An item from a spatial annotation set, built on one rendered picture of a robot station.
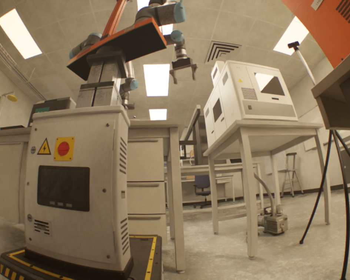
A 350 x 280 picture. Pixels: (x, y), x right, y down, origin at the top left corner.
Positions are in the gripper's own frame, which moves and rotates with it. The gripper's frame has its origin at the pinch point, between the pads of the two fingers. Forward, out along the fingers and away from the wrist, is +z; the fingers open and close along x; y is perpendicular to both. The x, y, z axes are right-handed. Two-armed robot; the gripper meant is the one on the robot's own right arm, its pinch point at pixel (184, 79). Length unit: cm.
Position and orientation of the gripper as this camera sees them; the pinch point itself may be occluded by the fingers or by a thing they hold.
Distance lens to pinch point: 109.6
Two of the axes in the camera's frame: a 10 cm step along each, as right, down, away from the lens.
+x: 8.9, -0.6, -4.6
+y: -4.4, 1.5, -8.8
